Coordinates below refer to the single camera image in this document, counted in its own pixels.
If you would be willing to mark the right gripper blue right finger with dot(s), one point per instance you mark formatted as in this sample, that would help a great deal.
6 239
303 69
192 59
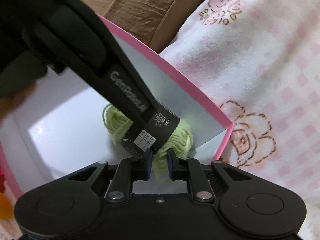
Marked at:
190 170

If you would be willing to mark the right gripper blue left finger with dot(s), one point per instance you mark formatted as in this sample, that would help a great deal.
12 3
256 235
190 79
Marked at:
127 172

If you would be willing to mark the green yarn ball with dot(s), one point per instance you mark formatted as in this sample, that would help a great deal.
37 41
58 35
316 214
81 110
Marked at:
181 139

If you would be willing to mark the orange makeup sponge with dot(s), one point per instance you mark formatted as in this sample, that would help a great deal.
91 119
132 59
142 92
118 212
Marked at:
6 211

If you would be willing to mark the person left hand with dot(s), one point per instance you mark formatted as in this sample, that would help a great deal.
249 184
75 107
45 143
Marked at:
7 105

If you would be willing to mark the pink cardboard box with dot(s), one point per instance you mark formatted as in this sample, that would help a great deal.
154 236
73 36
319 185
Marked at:
59 128

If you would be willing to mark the brown pillow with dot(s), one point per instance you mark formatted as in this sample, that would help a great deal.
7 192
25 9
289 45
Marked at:
153 22

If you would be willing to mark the pink checked pillow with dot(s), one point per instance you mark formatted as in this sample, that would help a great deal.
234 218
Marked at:
258 60

